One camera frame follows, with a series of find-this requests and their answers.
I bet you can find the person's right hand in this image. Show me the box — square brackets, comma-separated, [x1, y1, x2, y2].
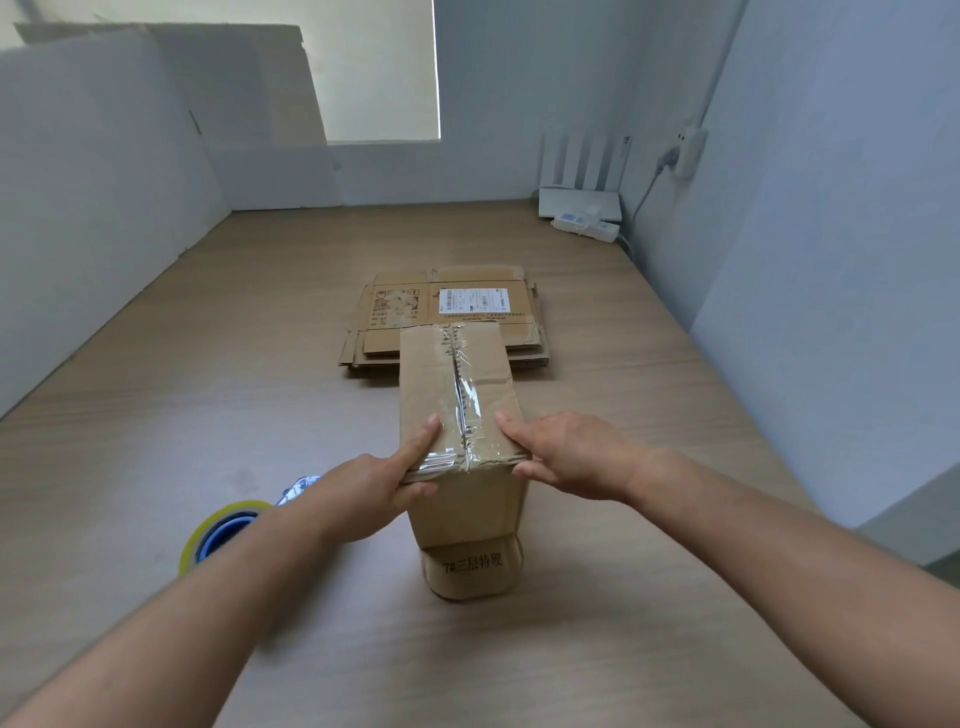
[494, 410, 670, 505]

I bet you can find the person's left hand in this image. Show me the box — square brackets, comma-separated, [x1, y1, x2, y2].
[298, 412, 444, 547]

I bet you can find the tuck-flap cardboard box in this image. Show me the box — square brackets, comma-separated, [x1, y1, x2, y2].
[397, 320, 534, 603]

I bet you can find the stack of cardboard boxes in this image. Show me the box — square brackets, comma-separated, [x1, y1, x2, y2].
[338, 281, 551, 376]

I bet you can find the blue tape dispenser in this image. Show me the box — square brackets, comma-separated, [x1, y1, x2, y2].
[198, 473, 324, 562]

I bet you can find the clear yellowish tape roll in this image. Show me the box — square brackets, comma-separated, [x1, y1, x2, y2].
[177, 498, 273, 577]

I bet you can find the person's left forearm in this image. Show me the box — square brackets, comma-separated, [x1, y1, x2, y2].
[0, 491, 335, 728]

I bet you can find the person's right forearm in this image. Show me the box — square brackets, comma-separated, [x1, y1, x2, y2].
[626, 448, 960, 728]

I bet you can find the white power strip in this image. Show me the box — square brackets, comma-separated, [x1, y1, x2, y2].
[551, 209, 622, 244]

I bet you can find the white router with antennas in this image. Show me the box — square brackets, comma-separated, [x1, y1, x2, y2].
[537, 133, 633, 223]

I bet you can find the white foam partition board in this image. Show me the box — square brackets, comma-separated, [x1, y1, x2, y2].
[0, 29, 232, 418]

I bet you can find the bright window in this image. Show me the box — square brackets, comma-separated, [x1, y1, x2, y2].
[0, 0, 442, 145]

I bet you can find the grey power cable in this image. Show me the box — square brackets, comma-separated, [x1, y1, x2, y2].
[620, 149, 682, 260]

